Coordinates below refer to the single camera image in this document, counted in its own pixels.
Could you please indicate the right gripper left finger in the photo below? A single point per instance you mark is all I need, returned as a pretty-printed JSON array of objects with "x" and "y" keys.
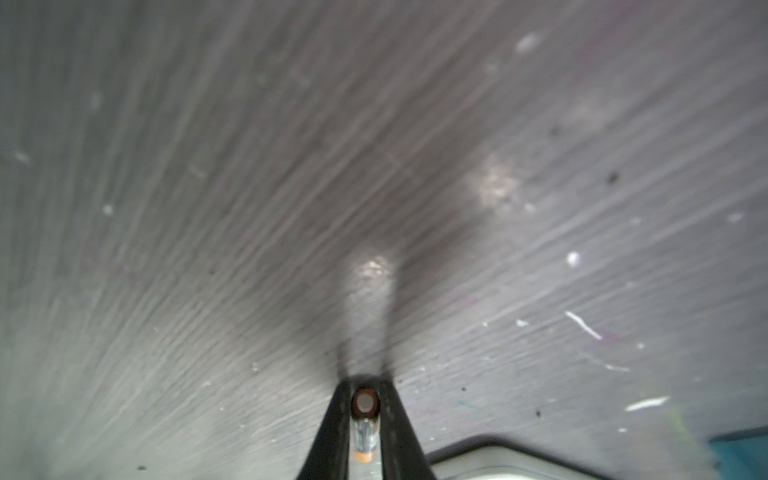
[{"x": 328, "y": 457}]

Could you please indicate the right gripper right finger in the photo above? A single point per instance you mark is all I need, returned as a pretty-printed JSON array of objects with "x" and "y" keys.
[{"x": 401, "y": 453}]

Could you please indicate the AAA battery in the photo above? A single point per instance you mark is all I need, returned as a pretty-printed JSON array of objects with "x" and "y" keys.
[{"x": 365, "y": 424}]

